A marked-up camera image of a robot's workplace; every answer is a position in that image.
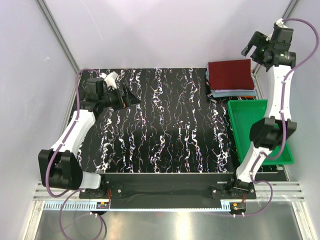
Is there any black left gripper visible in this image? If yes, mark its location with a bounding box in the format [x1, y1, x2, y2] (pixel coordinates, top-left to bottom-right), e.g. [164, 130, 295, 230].
[99, 83, 141, 111]

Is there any dark red t shirt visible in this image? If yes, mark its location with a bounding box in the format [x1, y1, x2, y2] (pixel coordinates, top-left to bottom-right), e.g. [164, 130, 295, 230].
[207, 59, 255, 91]

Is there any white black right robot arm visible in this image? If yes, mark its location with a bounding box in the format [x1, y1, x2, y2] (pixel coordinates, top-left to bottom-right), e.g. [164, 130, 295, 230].
[225, 25, 297, 199]

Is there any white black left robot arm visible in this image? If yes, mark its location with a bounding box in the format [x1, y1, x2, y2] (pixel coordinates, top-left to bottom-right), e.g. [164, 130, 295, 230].
[38, 71, 141, 198]

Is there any folded grey blue t shirt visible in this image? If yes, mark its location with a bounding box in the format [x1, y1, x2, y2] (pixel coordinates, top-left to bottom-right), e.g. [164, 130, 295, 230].
[205, 70, 257, 98]

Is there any folded orange t shirt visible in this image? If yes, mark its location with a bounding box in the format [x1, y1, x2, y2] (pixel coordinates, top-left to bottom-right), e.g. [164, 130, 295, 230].
[242, 96, 255, 99]

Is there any folded lavender t shirt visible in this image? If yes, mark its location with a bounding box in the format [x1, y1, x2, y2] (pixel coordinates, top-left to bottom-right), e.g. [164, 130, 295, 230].
[211, 89, 245, 93]

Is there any green plastic tray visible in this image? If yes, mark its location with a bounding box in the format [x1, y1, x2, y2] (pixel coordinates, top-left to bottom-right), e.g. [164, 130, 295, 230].
[227, 99, 294, 166]

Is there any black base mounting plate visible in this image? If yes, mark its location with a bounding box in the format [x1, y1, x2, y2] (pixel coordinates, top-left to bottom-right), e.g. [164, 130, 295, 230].
[79, 173, 255, 207]

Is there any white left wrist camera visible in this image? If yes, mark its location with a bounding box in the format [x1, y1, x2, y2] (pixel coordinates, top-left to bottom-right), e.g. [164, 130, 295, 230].
[99, 71, 119, 90]

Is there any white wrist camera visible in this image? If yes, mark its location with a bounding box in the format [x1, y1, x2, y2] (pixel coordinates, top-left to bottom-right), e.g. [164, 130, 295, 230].
[266, 18, 288, 42]
[99, 71, 119, 90]

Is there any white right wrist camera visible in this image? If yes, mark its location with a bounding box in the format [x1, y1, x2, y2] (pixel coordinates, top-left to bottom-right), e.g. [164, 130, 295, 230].
[266, 18, 288, 42]

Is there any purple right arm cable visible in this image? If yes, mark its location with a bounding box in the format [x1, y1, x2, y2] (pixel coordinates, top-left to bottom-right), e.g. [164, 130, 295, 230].
[207, 17, 320, 218]

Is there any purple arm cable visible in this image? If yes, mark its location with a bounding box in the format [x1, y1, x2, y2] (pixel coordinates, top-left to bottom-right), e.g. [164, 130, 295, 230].
[45, 69, 109, 240]
[207, 17, 320, 218]

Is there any right aluminium frame post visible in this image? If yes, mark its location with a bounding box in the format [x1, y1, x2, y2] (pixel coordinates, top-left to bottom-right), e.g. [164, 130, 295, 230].
[252, 0, 300, 75]

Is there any aluminium frame post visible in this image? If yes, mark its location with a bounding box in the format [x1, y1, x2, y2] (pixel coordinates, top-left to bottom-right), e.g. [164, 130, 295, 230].
[35, 0, 80, 73]
[252, 0, 300, 75]

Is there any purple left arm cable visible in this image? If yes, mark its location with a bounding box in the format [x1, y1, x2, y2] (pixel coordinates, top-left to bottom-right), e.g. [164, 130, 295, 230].
[45, 69, 109, 240]

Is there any left aluminium frame post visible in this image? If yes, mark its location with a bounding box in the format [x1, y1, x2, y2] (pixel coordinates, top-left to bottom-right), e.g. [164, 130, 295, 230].
[35, 0, 80, 73]

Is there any white slotted cable duct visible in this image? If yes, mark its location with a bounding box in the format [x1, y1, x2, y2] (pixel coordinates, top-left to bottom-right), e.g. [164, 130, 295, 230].
[44, 200, 231, 212]

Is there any aluminium front rail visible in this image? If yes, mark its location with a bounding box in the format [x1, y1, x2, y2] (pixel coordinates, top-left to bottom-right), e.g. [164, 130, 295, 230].
[32, 181, 305, 202]

